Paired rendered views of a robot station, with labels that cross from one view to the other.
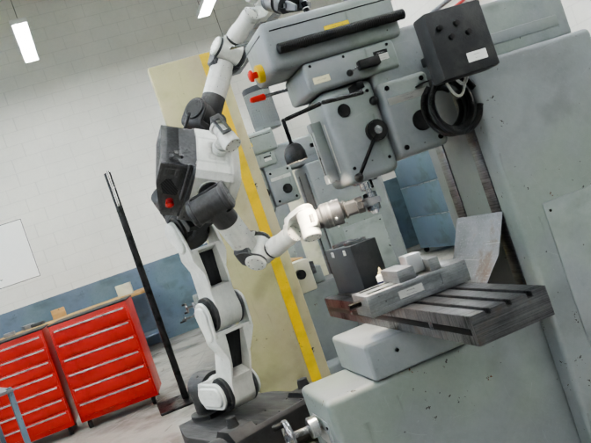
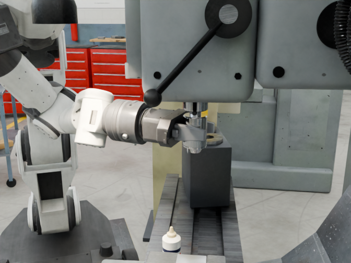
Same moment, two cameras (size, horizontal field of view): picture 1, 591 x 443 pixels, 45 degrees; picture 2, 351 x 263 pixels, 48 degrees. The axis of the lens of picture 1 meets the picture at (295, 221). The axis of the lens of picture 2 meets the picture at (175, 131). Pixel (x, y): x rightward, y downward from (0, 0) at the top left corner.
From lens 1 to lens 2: 1.82 m
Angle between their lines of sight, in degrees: 25
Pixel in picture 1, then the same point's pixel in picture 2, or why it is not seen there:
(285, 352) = not seen: hidden behind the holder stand
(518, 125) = not seen: outside the picture
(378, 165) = (208, 85)
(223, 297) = (43, 136)
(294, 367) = not seen: hidden behind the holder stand
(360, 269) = (193, 179)
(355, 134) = (184, 7)
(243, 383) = (54, 219)
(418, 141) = (308, 69)
